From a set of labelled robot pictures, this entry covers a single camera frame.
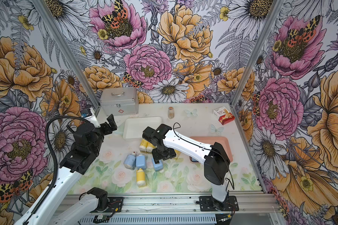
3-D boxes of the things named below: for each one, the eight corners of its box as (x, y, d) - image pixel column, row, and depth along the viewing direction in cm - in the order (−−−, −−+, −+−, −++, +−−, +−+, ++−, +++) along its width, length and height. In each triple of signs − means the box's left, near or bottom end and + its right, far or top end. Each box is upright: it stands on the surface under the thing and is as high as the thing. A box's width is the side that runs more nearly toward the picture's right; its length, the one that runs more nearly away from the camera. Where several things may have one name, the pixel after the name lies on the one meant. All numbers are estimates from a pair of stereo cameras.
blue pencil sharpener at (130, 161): (126, 170, 87) (122, 165, 81) (128, 157, 93) (126, 151, 87) (136, 170, 87) (133, 165, 81) (138, 157, 93) (136, 151, 87)
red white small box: (222, 125, 111) (223, 121, 107) (211, 114, 119) (213, 109, 115) (233, 120, 114) (235, 116, 110) (222, 109, 122) (224, 105, 118)
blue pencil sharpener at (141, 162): (136, 171, 87) (134, 166, 81) (138, 159, 92) (136, 154, 86) (145, 171, 87) (143, 166, 81) (147, 159, 92) (145, 154, 86)
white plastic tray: (121, 139, 102) (120, 137, 100) (127, 118, 115) (126, 116, 112) (160, 139, 102) (160, 137, 100) (161, 118, 115) (161, 116, 112)
